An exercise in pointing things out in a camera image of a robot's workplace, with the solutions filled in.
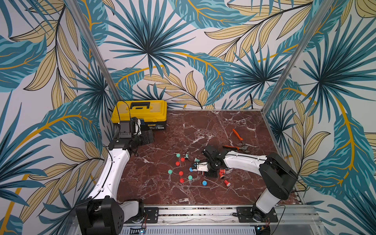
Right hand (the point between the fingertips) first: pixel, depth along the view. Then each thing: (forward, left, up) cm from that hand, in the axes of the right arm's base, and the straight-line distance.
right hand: (206, 169), depth 89 cm
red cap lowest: (-6, +15, 0) cm, 16 cm away
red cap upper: (+4, +17, +1) cm, 18 cm away
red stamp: (-4, -9, +2) cm, 10 cm away
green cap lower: (-4, +10, 0) cm, 11 cm away
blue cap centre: (0, +9, +2) cm, 10 cm away
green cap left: (0, +22, 0) cm, 22 cm away
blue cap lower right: (-8, +2, 0) cm, 8 cm away
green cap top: (+10, +17, +1) cm, 20 cm away
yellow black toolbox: (+31, +32, +18) cm, 48 cm away
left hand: (+11, +33, +20) cm, 40 cm away
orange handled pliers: (+14, -26, +1) cm, 30 cm away
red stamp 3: (-9, -11, +1) cm, 14 cm away
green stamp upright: (+5, +6, +2) cm, 8 cm away
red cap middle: (-2, +15, 0) cm, 15 cm away
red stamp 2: (-2, -10, +1) cm, 10 cm away
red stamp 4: (+7, +14, +1) cm, 16 cm away
